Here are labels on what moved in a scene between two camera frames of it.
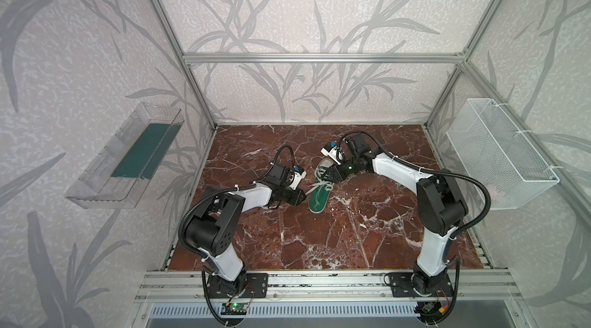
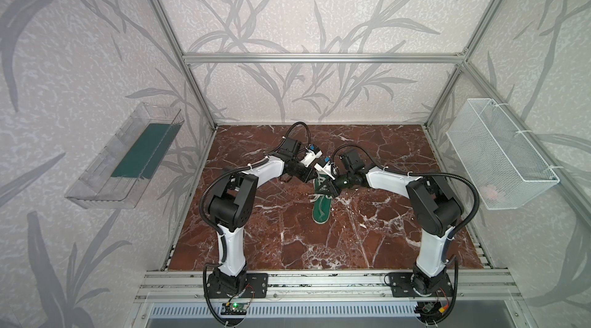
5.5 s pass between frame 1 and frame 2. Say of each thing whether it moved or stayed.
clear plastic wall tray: stayed
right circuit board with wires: stayed
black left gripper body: moved
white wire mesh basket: stayed
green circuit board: stayed
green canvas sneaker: moved
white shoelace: moved
